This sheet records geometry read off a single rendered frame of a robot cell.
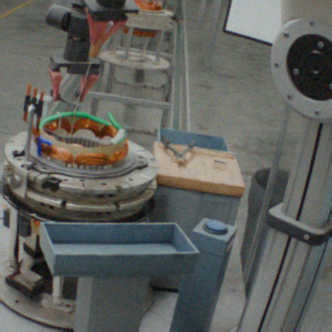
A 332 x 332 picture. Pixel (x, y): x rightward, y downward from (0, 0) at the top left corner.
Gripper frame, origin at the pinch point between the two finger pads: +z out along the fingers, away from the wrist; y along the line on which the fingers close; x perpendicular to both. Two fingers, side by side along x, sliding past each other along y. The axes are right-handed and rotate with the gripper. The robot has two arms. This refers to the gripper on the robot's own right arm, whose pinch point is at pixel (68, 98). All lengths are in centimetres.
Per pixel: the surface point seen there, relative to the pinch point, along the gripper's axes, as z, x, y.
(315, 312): 122, -55, -146
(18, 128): 136, -298, -49
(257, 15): -12, -61, -78
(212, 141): 12.8, -7.2, -40.5
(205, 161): 10.3, 9.0, -30.8
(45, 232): 8.1, 40.9, 12.6
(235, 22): -7, -66, -72
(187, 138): 13.2, -9.3, -34.6
